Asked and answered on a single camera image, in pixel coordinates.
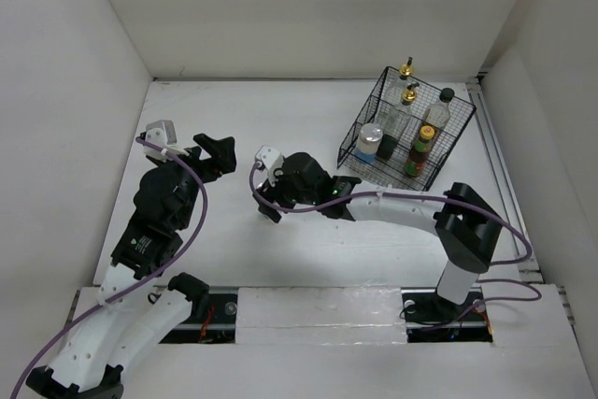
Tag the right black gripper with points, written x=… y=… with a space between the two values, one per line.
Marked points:
x=272 y=193

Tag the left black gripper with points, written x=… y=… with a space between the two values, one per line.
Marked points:
x=222 y=158

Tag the silver-lid salt shaker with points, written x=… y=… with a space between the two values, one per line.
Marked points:
x=368 y=141

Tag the clear square glass bottle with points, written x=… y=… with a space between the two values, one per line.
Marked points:
x=396 y=112

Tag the gold-capped oil dispenser bottle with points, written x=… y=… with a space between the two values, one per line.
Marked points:
x=388 y=142

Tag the green-label brown sauce bottle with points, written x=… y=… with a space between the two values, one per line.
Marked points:
x=419 y=151

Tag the black-capped dark sauce bottle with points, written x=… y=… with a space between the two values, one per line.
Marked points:
x=437 y=115

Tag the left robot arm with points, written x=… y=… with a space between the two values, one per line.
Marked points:
x=109 y=341

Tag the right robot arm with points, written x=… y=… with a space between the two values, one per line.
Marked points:
x=466 y=226

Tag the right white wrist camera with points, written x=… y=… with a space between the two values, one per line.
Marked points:
x=270 y=161

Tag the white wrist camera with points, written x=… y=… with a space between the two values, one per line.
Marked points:
x=163 y=138
x=270 y=161

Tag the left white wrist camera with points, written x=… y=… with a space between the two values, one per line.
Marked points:
x=163 y=138

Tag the black wire rack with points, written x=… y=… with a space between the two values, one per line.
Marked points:
x=391 y=172

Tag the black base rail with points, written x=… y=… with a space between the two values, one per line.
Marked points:
x=330 y=317

